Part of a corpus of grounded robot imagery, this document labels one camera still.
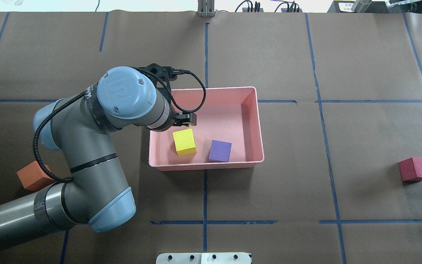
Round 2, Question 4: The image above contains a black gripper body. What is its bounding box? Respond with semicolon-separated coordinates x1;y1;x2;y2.
169;110;188;128

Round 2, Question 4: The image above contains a yellow foam block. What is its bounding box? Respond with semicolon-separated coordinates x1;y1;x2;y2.
172;129;197;157

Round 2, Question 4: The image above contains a red foam block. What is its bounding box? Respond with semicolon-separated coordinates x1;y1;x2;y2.
398;157;422;182

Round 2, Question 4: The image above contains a purple foam block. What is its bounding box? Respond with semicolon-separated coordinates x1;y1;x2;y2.
209;140;232;162

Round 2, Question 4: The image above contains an orange foam block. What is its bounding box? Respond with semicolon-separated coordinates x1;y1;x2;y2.
16;161;55;192

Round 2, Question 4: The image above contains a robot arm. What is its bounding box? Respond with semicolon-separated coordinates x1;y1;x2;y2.
0;64;206;251

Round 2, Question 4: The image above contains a pink plastic bin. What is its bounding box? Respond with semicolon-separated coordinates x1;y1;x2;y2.
148;87;264;172

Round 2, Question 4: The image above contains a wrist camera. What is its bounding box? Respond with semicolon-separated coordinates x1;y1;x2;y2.
139;63;184;81

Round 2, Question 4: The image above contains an aluminium frame post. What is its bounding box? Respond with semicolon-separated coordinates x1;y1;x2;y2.
196;0;216;17

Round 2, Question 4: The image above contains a white mounting post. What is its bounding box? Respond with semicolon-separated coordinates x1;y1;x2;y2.
155;252;253;264

